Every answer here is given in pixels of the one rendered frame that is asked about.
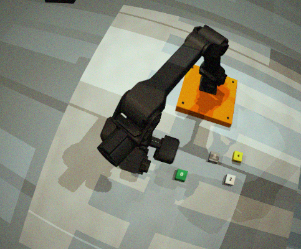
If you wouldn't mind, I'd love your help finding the green block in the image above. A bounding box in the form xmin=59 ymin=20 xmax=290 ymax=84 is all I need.
xmin=175 ymin=169 xmax=188 ymax=182

